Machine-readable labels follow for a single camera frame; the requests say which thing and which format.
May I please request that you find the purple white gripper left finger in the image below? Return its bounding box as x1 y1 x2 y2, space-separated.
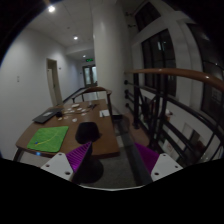
41 142 92 181

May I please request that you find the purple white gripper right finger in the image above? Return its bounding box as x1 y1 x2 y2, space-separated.
135 143 182 181

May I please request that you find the green mouse pad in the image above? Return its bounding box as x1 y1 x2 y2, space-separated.
27 126 69 153

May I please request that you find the black computer mouse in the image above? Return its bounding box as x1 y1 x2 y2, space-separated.
56 112 63 118

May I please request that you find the dark grey laptop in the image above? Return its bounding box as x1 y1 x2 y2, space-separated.
33 108 62 124

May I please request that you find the wooden handrail with black railing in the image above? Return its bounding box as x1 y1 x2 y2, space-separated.
124 68 224 166

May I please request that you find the white paper sheet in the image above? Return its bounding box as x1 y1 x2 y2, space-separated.
99 110 110 117

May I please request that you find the wooden chair at table end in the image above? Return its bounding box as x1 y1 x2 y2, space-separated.
71 86 114 116

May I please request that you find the glass double door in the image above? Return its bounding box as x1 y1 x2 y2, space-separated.
83 65 98 87

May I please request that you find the white door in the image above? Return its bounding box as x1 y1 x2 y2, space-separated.
47 59 63 106

